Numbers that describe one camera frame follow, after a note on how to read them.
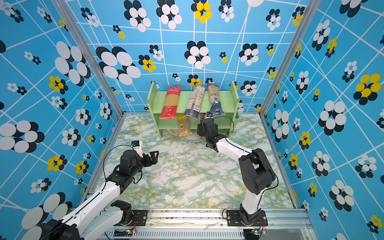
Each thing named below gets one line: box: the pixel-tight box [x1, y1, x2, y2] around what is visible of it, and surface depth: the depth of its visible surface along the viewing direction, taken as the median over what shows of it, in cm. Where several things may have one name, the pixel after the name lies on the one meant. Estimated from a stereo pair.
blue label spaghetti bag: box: [183, 85, 206, 120], surface depth 86 cm
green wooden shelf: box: [147, 81, 240, 139], surface depth 91 cm
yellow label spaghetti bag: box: [178, 113, 194, 137], surface depth 93 cm
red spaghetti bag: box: [159, 85, 182, 119], surface depth 86 cm
